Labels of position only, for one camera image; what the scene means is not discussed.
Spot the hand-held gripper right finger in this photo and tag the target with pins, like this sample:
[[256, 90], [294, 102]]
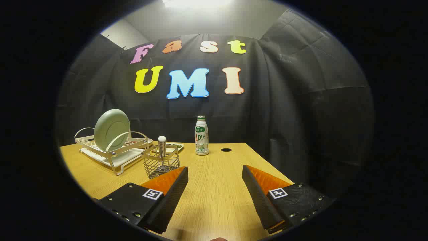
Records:
[[259, 201]]

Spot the black backdrop cloth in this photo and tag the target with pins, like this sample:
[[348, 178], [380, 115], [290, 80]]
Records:
[[267, 117]]

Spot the ceiling light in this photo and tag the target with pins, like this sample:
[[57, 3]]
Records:
[[197, 2]]

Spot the pale green plate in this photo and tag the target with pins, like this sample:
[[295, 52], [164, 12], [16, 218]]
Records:
[[112, 129]]

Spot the white-tipped spoon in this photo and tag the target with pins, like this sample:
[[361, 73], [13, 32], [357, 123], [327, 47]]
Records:
[[162, 147]]

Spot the white divided tray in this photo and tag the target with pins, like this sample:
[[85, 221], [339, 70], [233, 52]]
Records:
[[175, 146]]

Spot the white drip tray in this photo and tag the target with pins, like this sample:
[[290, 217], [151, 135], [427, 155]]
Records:
[[128, 155]]

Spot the white milk bottle green label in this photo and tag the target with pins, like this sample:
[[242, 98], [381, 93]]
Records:
[[201, 137]]

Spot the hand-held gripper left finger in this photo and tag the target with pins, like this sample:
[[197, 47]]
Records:
[[170, 204]]

